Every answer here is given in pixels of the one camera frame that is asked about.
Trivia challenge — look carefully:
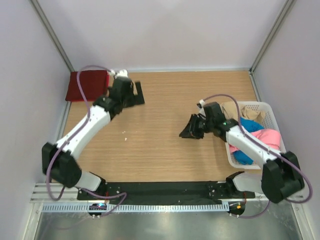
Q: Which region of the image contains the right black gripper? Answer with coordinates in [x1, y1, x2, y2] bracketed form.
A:
[179, 114, 214, 140]

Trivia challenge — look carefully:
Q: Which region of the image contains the dark red t-shirt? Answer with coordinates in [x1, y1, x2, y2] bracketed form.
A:
[65, 70, 107, 102]

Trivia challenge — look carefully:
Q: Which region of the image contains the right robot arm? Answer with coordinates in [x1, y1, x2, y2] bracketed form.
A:
[179, 102, 305, 203]

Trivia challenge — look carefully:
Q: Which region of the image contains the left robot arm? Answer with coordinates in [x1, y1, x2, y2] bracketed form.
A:
[41, 76, 145, 200]

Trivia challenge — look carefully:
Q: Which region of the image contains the folded red t-shirt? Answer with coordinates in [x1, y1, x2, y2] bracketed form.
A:
[105, 73, 110, 89]

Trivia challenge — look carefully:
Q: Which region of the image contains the beige t-shirt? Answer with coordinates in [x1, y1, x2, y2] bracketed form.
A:
[220, 101, 266, 124]

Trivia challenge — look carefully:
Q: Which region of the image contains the blue t-shirt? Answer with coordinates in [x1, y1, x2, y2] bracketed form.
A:
[229, 117, 264, 165]

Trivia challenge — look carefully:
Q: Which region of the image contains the white plastic basket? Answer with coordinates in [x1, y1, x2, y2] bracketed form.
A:
[225, 101, 286, 170]

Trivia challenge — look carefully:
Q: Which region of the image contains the pink t-shirt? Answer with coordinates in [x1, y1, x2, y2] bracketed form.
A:
[228, 129, 282, 153]

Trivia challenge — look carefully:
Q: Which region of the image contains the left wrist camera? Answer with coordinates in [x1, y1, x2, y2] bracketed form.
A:
[108, 69, 129, 79]

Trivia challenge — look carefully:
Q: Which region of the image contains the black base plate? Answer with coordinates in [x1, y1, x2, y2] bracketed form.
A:
[76, 181, 256, 206]

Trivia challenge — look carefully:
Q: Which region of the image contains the white slotted cable duct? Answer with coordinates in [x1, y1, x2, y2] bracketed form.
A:
[42, 202, 229, 213]

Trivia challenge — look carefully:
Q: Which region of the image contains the aluminium frame rail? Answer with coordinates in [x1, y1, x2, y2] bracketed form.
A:
[29, 182, 305, 204]

